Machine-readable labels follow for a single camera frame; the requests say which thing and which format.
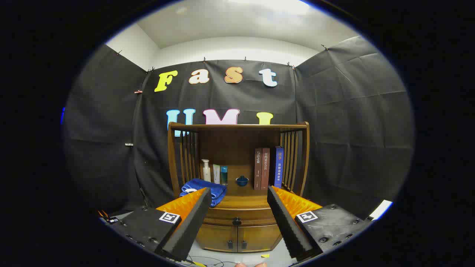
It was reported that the white panel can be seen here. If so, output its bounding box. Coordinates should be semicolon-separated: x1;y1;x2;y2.
368;200;393;221

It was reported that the folded blue towel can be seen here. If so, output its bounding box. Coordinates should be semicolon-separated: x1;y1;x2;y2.
180;178;227;207

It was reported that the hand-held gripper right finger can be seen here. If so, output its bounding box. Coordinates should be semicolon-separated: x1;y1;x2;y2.
267;185;371;262

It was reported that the blue book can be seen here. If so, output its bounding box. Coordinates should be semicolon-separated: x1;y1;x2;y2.
274;146;284;188

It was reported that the wooden cabinet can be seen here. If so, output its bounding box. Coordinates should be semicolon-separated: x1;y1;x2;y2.
167;122;310;253

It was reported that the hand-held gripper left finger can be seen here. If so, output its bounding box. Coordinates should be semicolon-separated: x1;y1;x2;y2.
106;187;212;262

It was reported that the wooden countertop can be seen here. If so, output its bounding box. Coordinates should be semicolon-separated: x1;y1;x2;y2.
180;184;297;209

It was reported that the dark brown book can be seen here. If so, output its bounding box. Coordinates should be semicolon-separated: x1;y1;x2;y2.
254;149;263;191

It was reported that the reddish brown book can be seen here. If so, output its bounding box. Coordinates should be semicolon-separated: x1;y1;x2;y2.
261;148;271;190

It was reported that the wooden drawer with black knob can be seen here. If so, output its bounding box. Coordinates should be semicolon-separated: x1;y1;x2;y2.
204;207;277;227

